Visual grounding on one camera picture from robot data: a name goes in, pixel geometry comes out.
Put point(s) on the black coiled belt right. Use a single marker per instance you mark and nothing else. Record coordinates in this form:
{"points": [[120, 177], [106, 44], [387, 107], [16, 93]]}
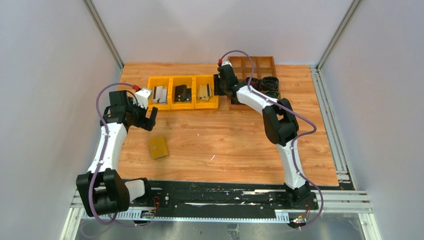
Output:
{"points": [[269, 83]]}

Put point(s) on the yellow bin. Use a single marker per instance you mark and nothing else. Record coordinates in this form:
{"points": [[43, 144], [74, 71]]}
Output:
{"points": [[213, 103], [160, 81], [179, 80]]}

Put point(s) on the black green coiled belt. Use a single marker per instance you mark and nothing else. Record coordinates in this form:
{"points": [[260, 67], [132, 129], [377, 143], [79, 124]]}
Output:
{"points": [[273, 94]]}

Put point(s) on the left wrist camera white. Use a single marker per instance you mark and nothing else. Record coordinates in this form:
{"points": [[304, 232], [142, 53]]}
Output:
{"points": [[142, 97]]}

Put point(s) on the yellow bin middle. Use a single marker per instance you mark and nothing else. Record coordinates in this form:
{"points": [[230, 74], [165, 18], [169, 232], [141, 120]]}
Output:
{"points": [[179, 80]]}

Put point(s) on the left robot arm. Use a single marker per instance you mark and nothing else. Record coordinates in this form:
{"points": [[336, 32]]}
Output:
{"points": [[102, 190]]}

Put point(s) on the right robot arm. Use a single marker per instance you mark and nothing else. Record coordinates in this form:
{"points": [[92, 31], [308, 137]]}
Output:
{"points": [[281, 129]]}

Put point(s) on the yellow bin right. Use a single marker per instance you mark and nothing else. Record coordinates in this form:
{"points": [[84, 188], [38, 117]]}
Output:
{"points": [[213, 103]]}

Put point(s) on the black cards in bin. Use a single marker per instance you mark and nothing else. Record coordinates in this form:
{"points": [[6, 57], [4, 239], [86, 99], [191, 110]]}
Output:
{"points": [[182, 93]]}

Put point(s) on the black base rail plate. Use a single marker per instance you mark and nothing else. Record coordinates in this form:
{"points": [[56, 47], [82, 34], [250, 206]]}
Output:
{"points": [[220, 200]]}

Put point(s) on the black coiled belt left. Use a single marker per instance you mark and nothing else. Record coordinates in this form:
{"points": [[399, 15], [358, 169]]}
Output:
{"points": [[254, 83]]}

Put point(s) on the yellow bin left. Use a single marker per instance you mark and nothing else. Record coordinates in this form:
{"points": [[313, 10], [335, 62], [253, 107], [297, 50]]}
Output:
{"points": [[160, 81]]}

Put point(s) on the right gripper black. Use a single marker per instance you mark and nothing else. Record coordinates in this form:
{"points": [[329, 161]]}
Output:
{"points": [[219, 85]]}

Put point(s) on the gold cards in bin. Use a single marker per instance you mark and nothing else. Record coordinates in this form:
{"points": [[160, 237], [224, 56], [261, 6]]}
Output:
{"points": [[204, 92]]}

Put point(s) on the yellow leather card holder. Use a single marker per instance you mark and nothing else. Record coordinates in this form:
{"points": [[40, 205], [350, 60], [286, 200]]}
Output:
{"points": [[158, 147]]}

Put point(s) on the brown wooden compartment tray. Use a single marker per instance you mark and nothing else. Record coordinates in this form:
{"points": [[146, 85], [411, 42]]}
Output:
{"points": [[255, 67]]}

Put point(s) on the silver cards in bin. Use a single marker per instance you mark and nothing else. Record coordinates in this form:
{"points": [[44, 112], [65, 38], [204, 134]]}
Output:
{"points": [[160, 95]]}

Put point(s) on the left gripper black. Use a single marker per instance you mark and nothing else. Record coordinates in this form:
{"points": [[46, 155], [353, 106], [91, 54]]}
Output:
{"points": [[142, 117]]}

